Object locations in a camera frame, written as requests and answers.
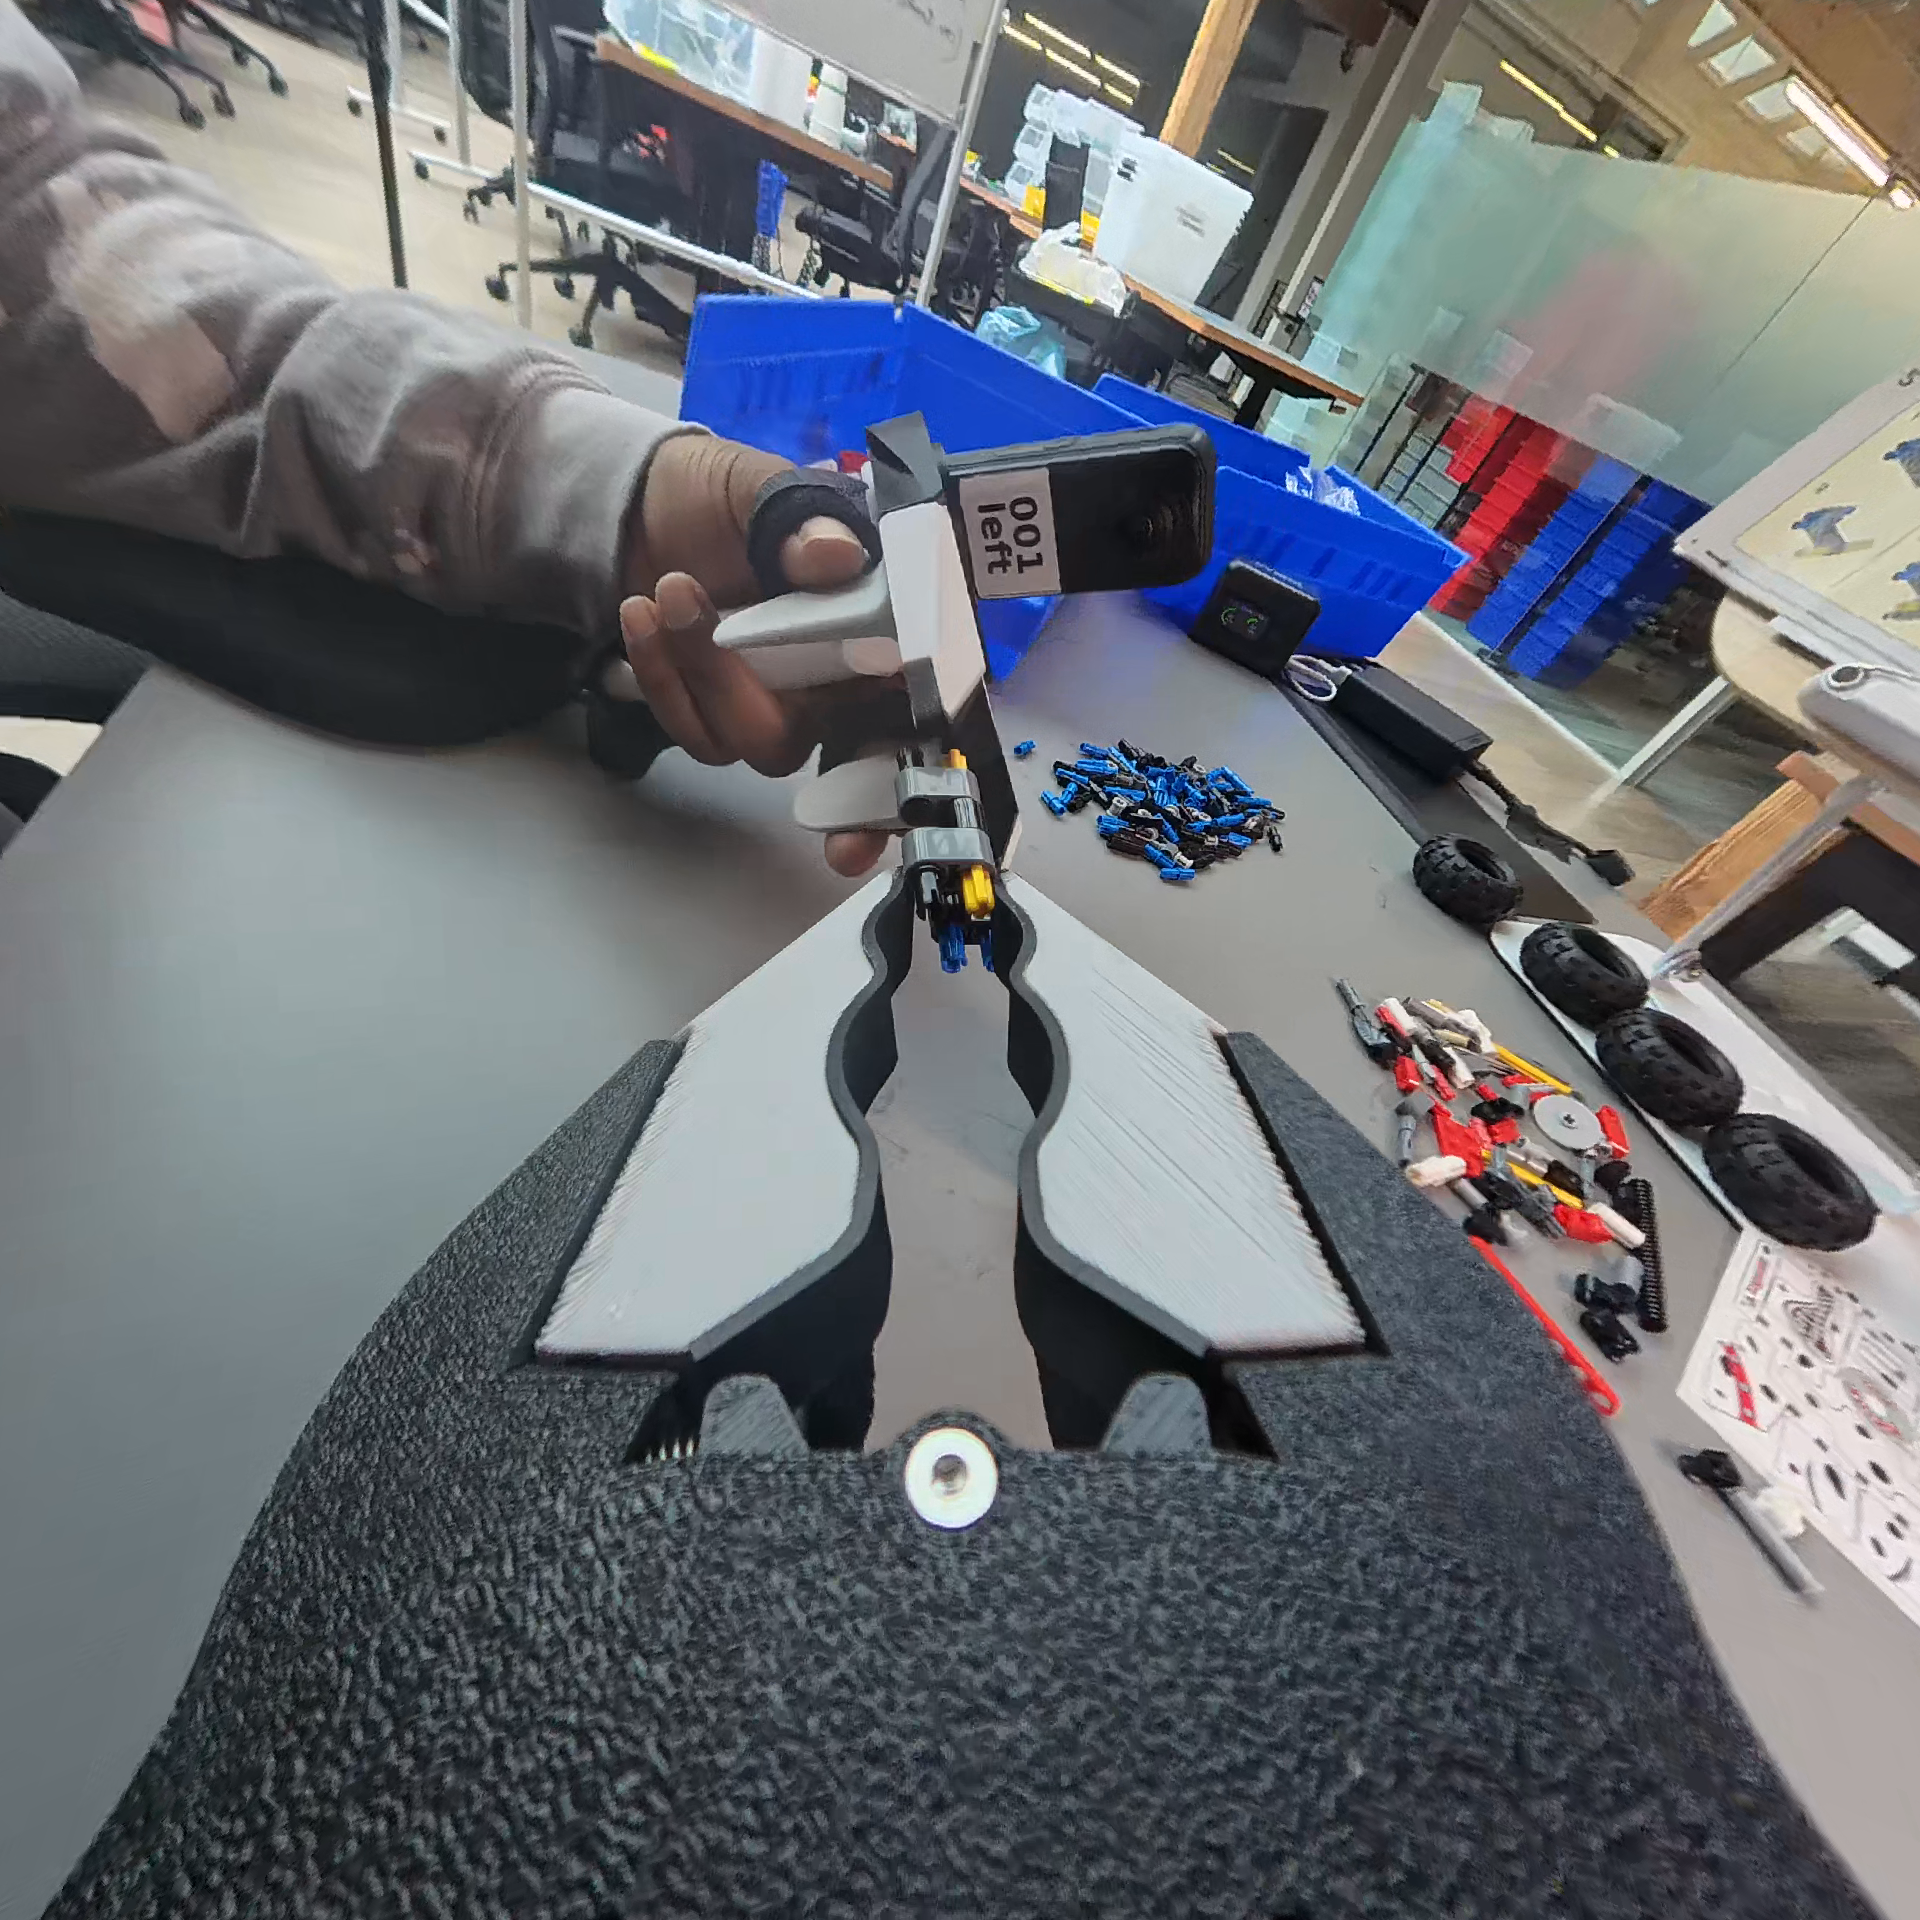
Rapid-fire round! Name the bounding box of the black rubber toy tyre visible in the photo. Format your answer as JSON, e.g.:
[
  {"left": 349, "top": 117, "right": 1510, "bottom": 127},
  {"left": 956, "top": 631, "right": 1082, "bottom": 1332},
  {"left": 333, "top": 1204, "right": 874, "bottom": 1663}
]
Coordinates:
[
  {"left": 1593, "top": 1005, "right": 1747, "bottom": 1132},
  {"left": 1410, "top": 831, "right": 1528, "bottom": 928},
  {"left": 1517, "top": 919, "right": 1652, "bottom": 1030},
  {"left": 1701, "top": 1111, "right": 1881, "bottom": 1252}
]

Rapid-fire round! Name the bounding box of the blue plastic bin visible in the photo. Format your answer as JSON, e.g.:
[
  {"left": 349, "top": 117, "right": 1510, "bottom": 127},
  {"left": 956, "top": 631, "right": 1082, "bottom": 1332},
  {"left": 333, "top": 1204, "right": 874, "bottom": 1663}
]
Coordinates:
[
  {"left": 678, "top": 288, "right": 1145, "bottom": 681},
  {"left": 1094, "top": 373, "right": 1474, "bottom": 665}
]

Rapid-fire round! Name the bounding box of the white sticker sheet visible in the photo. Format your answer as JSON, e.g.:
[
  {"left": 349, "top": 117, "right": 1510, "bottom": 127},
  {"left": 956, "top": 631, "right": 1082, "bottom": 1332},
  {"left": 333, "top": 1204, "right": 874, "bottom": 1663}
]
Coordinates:
[{"left": 1676, "top": 1232, "right": 1920, "bottom": 1632}]

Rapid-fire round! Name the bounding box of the black toothed toy rack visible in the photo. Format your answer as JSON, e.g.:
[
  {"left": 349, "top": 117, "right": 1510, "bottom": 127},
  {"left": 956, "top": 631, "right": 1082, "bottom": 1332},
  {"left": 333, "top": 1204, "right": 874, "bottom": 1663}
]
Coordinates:
[{"left": 1626, "top": 1174, "right": 1674, "bottom": 1335}]

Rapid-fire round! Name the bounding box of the grey black toy brick assembly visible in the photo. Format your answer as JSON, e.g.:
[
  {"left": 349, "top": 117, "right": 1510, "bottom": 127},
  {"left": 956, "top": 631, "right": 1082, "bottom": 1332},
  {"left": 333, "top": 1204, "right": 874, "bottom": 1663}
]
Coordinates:
[{"left": 897, "top": 748, "right": 1004, "bottom": 975}]

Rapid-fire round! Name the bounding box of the pile of mixed toy parts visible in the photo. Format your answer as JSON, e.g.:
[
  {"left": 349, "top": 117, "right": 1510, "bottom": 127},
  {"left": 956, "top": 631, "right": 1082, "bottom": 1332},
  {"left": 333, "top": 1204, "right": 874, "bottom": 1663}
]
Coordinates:
[{"left": 1332, "top": 975, "right": 1676, "bottom": 1418}]

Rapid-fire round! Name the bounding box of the silver metal table leg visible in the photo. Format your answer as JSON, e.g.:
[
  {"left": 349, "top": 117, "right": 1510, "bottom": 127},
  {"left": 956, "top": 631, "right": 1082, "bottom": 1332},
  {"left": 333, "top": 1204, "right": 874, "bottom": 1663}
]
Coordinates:
[{"left": 1654, "top": 777, "right": 1881, "bottom": 980}]

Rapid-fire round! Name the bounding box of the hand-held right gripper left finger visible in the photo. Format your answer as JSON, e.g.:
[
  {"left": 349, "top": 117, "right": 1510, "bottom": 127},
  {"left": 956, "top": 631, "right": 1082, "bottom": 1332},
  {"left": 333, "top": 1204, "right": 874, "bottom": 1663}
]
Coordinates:
[{"left": 533, "top": 866, "right": 921, "bottom": 1365}]

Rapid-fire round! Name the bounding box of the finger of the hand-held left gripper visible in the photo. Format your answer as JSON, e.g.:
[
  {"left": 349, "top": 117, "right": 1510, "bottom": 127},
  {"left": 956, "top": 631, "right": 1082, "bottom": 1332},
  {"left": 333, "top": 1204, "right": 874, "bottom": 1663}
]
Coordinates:
[{"left": 948, "top": 681, "right": 1028, "bottom": 874}]

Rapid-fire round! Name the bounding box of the person's left hand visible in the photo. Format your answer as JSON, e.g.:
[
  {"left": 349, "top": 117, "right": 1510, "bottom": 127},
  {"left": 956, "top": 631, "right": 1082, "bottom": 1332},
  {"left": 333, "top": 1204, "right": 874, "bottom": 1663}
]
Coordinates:
[{"left": 619, "top": 431, "right": 906, "bottom": 879}]

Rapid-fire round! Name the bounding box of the white grey device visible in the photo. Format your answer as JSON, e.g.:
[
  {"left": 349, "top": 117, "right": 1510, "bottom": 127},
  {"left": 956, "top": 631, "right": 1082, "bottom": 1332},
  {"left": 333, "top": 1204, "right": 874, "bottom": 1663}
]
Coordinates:
[{"left": 1797, "top": 656, "right": 1920, "bottom": 740}]

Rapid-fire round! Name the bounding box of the small black device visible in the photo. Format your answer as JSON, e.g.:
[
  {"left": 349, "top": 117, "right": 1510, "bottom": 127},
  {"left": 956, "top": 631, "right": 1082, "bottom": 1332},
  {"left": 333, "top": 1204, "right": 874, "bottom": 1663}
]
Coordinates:
[{"left": 1188, "top": 558, "right": 1326, "bottom": 676}]

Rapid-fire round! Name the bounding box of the wooden bench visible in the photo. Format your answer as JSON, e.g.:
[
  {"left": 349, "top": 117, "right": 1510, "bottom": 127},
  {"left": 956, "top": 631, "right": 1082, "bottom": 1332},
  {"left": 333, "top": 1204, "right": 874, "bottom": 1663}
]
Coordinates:
[{"left": 1638, "top": 748, "right": 1920, "bottom": 985}]

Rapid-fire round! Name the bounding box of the black power cable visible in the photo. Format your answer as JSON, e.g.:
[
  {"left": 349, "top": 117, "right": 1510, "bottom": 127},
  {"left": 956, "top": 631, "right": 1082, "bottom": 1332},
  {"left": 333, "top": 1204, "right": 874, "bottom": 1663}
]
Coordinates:
[{"left": 1464, "top": 760, "right": 1642, "bottom": 889}]

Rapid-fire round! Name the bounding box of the long wooden table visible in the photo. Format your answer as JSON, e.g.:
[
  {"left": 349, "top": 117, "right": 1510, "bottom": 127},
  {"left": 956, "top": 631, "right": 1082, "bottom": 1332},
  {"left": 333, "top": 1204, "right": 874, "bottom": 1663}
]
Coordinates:
[
  {"left": 589, "top": 36, "right": 906, "bottom": 193},
  {"left": 960, "top": 175, "right": 1370, "bottom": 440}
]

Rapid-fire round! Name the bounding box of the white rolling whiteboard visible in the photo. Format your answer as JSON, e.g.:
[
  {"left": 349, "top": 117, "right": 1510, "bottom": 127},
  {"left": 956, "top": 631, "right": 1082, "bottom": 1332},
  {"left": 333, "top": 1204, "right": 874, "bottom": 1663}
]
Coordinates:
[{"left": 702, "top": 0, "right": 1010, "bottom": 319}]

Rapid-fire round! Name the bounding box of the stack of clear plastic boxes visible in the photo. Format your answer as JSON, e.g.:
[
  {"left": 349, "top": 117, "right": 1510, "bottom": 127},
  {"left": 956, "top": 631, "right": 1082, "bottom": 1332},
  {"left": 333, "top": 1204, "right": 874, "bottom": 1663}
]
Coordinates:
[{"left": 1008, "top": 79, "right": 1122, "bottom": 231}]

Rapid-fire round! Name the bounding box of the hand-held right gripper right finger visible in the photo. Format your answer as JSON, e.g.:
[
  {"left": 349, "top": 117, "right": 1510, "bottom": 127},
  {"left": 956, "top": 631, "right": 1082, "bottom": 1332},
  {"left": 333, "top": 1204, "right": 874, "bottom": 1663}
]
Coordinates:
[{"left": 993, "top": 872, "right": 1373, "bottom": 1365}]

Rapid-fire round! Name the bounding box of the white storage box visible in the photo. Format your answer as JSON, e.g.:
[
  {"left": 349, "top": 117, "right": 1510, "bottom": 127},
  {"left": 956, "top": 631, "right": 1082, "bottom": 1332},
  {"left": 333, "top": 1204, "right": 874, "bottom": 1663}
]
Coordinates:
[{"left": 1099, "top": 126, "right": 1258, "bottom": 304}]

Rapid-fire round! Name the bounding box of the black office chair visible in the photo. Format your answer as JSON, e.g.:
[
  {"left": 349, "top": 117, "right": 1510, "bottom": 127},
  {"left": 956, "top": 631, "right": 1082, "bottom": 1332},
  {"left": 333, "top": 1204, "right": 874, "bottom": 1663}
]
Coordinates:
[
  {"left": 28, "top": 0, "right": 290, "bottom": 132},
  {"left": 792, "top": 132, "right": 1010, "bottom": 326},
  {"left": 451, "top": 0, "right": 706, "bottom": 350}
]

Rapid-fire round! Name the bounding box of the person's left forearm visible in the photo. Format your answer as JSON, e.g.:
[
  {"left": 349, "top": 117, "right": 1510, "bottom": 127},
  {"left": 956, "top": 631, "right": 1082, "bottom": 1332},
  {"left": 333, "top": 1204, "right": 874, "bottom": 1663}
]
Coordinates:
[{"left": 0, "top": 16, "right": 706, "bottom": 632}]

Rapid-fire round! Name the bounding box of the frosted glass partition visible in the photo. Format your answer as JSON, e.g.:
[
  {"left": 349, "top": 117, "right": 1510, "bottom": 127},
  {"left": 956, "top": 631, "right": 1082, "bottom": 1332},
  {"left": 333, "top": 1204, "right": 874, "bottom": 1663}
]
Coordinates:
[{"left": 1302, "top": 78, "right": 1920, "bottom": 758}]

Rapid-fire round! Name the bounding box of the white flat board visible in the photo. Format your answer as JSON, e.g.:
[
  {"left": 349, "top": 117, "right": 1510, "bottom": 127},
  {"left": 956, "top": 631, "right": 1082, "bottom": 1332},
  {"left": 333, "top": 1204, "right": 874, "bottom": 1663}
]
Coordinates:
[{"left": 1488, "top": 912, "right": 1920, "bottom": 1238}]

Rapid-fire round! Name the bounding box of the grey toy axle pin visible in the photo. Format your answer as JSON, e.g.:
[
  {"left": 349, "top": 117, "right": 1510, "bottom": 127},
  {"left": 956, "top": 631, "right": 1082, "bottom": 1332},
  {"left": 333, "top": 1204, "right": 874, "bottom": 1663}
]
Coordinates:
[{"left": 1725, "top": 1485, "right": 1826, "bottom": 1596}]

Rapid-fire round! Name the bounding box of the stack of red blue bins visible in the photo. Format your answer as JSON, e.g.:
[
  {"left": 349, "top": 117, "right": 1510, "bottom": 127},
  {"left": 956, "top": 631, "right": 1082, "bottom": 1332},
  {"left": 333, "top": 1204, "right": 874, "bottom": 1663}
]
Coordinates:
[{"left": 1421, "top": 392, "right": 1714, "bottom": 694}]

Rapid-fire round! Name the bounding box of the red long toy beam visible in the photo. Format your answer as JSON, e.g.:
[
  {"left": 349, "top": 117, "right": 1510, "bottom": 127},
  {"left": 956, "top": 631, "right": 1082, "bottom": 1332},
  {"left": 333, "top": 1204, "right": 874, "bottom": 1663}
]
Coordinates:
[{"left": 1465, "top": 1232, "right": 1626, "bottom": 1422}]

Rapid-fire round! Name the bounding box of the black power adapter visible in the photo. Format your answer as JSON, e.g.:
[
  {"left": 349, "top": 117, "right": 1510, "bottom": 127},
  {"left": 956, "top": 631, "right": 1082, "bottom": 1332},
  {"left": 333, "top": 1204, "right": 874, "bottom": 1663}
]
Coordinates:
[{"left": 1332, "top": 662, "right": 1497, "bottom": 783}]

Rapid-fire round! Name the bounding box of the pale round table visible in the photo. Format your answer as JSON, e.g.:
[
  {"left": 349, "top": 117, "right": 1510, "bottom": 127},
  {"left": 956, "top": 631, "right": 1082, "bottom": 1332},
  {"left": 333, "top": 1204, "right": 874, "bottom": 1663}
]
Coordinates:
[{"left": 1708, "top": 590, "right": 1920, "bottom": 788}]

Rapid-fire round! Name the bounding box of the grey desk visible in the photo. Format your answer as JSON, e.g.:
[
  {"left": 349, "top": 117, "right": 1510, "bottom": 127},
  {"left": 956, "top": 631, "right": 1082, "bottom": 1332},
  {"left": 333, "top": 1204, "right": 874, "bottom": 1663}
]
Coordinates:
[{"left": 0, "top": 336, "right": 1920, "bottom": 1920}]

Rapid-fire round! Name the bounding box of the pile of blue black pins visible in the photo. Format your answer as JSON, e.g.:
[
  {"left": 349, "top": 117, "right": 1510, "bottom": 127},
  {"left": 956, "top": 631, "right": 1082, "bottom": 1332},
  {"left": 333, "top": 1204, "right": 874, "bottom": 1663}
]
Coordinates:
[{"left": 1008, "top": 730, "right": 1292, "bottom": 887}]

